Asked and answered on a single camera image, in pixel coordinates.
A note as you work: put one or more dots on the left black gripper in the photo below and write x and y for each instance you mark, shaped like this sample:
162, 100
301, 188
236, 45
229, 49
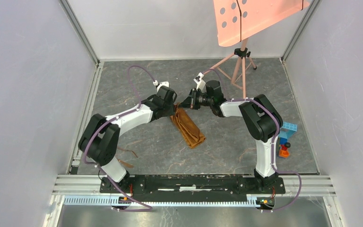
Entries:
171, 110

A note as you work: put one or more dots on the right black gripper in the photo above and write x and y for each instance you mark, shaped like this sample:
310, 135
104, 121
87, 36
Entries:
190, 101

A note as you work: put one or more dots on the orange cloth napkin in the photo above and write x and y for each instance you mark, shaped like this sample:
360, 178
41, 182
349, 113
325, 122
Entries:
191, 134

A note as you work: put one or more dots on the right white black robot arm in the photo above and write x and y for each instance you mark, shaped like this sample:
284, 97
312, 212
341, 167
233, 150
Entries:
260, 117

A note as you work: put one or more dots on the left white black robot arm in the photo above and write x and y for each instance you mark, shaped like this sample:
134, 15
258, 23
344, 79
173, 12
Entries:
100, 138

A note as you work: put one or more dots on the pink music stand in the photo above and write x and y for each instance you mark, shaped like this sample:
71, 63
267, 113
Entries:
237, 20

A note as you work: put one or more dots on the blue toy brick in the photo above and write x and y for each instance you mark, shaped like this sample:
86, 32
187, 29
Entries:
286, 131

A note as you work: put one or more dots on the red black toy figure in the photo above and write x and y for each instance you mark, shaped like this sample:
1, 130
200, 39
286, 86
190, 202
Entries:
285, 146

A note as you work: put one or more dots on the orange toy block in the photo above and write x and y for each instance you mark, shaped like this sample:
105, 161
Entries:
283, 153

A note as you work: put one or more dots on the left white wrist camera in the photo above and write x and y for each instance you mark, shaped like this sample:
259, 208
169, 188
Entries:
158, 85

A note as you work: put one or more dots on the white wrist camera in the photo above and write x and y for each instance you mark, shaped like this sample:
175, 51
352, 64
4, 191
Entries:
158, 85
200, 83

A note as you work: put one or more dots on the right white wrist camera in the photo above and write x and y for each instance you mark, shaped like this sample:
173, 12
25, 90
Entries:
200, 83

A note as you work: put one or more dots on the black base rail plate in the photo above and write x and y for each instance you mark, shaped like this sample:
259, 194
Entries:
198, 188

